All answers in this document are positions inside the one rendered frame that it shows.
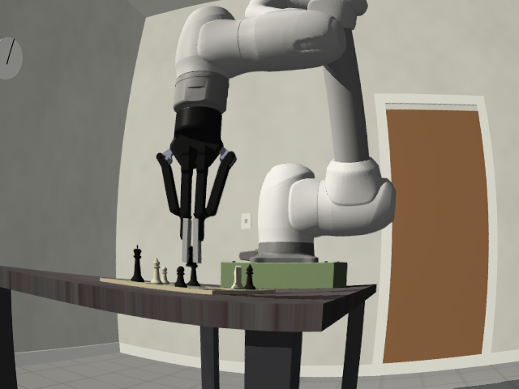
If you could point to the white pawn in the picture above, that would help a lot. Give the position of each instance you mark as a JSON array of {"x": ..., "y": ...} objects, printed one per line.
[{"x": 164, "y": 277}]

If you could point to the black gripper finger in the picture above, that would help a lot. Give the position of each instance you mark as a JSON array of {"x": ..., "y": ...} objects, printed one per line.
[
  {"x": 227, "y": 160},
  {"x": 184, "y": 211}
]

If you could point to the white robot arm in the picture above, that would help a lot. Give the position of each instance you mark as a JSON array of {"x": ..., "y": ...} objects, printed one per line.
[{"x": 294, "y": 207}]

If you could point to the cream and black chessboard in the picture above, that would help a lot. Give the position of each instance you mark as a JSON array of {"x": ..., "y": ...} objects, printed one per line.
[{"x": 218, "y": 291}]

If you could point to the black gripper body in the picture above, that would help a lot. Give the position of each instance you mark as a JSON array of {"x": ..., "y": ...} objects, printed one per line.
[{"x": 195, "y": 125}]

